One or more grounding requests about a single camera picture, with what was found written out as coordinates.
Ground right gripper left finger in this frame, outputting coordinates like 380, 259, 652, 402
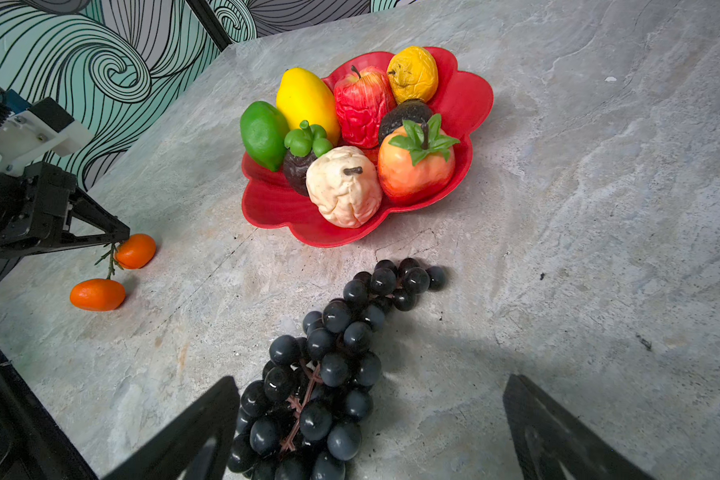
106, 376, 240, 479

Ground dark purple fake grapes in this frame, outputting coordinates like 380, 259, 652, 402
227, 257, 448, 479

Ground dark brown fake avocado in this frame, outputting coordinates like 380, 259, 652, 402
283, 120, 334, 196

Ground green fake lime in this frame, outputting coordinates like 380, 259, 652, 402
240, 101, 290, 172

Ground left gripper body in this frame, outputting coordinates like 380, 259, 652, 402
0, 162, 78, 258

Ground orange cherry tomato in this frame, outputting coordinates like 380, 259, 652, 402
69, 279, 126, 312
115, 234, 157, 270

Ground cream fake pear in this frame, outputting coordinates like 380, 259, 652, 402
306, 146, 383, 228

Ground red fake strawberry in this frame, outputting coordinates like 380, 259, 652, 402
377, 113, 460, 205

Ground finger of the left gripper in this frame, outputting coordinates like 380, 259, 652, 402
65, 187, 131, 248

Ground red fake wrinkled fruit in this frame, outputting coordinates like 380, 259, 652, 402
333, 65, 397, 149

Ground small yellow fake pear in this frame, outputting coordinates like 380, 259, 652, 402
387, 46, 439, 104

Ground yellow fake lemon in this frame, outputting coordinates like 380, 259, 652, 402
276, 68, 341, 146

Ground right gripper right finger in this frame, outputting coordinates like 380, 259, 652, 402
502, 374, 652, 480

